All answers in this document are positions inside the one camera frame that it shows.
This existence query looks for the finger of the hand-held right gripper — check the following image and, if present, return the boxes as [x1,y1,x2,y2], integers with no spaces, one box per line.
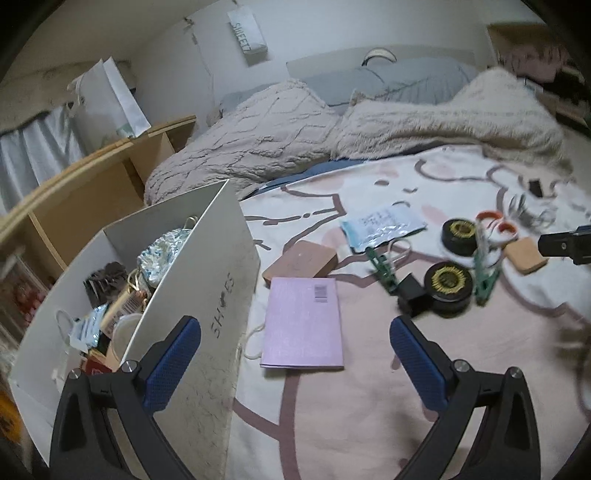
[537,225,591,266]

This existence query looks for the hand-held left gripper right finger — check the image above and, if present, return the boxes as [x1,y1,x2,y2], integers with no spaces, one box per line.
[389,315,542,480]

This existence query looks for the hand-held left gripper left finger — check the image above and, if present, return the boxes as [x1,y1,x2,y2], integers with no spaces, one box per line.
[48,315,204,480]

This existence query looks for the black round gold-emblem tin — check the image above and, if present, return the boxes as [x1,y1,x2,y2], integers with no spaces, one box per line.
[441,218,481,257]
[424,261,474,317]

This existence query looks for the white cardboard box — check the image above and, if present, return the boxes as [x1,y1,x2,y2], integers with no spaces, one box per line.
[8,179,266,469]

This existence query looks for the purple booklet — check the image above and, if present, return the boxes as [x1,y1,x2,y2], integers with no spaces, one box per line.
[259,277,345,370]

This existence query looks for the tan square pad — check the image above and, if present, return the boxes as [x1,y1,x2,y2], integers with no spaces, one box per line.
[503,237,549,274]

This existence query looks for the white plastic cup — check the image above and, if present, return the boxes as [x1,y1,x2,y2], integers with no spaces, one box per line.
[110,315,144,365]

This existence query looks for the small black box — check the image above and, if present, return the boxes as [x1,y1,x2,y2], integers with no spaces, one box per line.
[397,273,430,317]

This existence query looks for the green plastic clip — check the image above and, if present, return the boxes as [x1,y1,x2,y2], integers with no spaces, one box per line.
[365,247,400,294]
[473,222,502,305]

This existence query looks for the large white blue sachet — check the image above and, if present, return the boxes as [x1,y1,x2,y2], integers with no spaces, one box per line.
[69,307,109,354]

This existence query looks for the brown hair claw clip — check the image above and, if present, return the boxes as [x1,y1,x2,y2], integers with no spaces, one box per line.
[83,262,127,308]

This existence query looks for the silver blue patterned pouch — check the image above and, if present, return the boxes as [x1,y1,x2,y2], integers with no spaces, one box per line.
[136,227,192,284]

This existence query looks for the blue white foil sachet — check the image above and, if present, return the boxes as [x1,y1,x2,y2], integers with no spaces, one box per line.
[341,204,428,254]

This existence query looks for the brown leather block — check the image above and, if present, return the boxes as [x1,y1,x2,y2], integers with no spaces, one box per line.
[262,240,338,289]

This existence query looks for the cream fluffy blanket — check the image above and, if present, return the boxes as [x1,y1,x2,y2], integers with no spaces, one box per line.
[335,67,573,178]

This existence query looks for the pile of clothes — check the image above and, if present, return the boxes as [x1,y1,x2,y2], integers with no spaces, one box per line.
[501,41,583,100]

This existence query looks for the wooden shelf unit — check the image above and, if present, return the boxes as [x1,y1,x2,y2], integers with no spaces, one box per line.
[0,115,197,278]

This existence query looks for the wooden cabinet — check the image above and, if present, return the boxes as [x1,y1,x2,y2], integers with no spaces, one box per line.
[487,22,587,125]

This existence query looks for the blue bedsheet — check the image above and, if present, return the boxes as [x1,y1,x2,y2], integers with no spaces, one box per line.
[249,159,333,192]

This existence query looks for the grey pillow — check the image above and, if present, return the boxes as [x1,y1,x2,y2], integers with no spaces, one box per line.
[219,46,481,116]

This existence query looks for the white curtain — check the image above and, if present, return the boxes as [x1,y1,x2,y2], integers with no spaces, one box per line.
[0,106,88,213]

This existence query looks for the white round hoop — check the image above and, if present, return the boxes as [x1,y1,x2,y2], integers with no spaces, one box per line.
[362,46,398,65]

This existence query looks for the white paper bag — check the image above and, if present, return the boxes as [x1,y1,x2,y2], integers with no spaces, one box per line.
[68,58,152,144]

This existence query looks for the hanging white lettered bag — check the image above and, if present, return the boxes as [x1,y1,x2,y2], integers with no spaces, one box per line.
[227,7,269,66]

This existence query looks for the silver wire clips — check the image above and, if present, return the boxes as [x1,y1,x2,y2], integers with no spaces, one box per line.
[508,194,557,232]

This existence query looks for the orange handled scissors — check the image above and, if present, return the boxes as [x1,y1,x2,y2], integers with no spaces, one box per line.
[475,210,520,259]

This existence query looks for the white wall cable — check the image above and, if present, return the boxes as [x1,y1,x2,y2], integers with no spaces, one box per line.
[185,16,218,125]

